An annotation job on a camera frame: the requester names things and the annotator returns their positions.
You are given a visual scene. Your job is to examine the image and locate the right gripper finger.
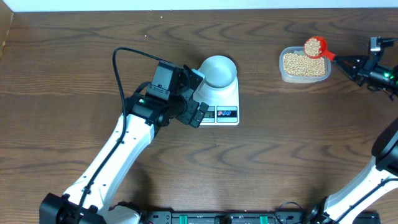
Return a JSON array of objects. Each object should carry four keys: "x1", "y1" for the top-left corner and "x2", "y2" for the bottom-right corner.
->
[
  {"x1": 333, "y1": 60, "x2": 363, "y2": 81},
  {"x1": 335, "y1": 55, "x2": 369, "y2": 62}
]

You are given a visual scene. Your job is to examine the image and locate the red measuring scoop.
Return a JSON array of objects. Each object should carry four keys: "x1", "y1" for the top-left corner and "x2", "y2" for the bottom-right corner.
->
[{"x1": 303, "y1": 36, "x2": 336, "y2": 61}]

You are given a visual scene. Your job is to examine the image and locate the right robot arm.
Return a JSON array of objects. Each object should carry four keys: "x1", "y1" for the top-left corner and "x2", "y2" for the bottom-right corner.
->
[{"x1": 303, "y1": 55, "x2": 397, "y2": 223}]

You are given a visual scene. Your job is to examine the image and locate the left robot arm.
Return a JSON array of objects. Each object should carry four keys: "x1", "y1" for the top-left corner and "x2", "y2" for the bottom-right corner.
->
[{"x1": 39, "y1": 60, "x2": 208, "y2": 223}]

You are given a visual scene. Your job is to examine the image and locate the soybeans in scoop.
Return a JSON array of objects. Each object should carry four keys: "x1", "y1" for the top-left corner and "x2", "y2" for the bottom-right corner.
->
[{"x1": 304, "y1": 38, "x2": 321, "y2": 57}]

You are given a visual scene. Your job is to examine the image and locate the light grey bowl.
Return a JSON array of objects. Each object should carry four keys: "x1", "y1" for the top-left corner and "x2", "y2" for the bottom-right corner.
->
[{"x1": 198, "y1": 55, "x2": 237, "y2": 89}]

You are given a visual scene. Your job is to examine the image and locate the white digital kitchen scale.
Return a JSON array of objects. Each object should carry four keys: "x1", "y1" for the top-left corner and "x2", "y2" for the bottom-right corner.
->
[{"x1": 193, "y1": 77, "x2": 240, "y2": 126}]

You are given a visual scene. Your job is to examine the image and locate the soybeans in container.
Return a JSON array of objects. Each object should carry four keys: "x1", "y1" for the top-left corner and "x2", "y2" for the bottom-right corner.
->
[{"x1": 282, "y1": 53, "x2": 326, "y2": 77}]

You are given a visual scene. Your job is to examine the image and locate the clear plastic container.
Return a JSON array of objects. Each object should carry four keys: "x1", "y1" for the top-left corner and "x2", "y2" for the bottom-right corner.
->
[{"x1": 279, "y1": 47, "x2": 331, "y2": 84}]

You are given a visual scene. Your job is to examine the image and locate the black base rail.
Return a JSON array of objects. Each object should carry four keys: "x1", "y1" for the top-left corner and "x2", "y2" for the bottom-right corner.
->
[{"x1": 136, "y1": 211, "x2": 382, "y2": 224}]

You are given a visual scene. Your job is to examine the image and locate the left black cable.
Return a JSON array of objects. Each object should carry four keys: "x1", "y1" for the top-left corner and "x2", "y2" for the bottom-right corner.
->
[{"x1": 73, "y1": 46, "x2": 169, "y2": 224}]

